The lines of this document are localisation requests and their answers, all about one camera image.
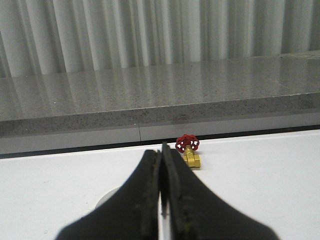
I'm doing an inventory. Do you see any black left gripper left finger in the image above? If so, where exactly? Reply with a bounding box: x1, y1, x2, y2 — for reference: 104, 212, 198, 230
56, 150, 161, 240

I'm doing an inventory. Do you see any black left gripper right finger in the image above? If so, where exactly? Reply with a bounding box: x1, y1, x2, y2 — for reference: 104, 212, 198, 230
161, 143, 278, 240

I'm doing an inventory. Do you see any brass valve red handwheel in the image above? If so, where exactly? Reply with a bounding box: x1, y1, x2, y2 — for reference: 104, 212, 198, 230
175, 134, 201, 168

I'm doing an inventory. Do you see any grey stone counter ledge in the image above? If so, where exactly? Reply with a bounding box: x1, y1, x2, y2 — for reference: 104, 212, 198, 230
0, 51, 320, 155

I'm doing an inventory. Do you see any white pleated curtain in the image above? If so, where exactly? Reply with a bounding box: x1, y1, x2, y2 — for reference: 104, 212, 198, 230
0, 0, 320, 77

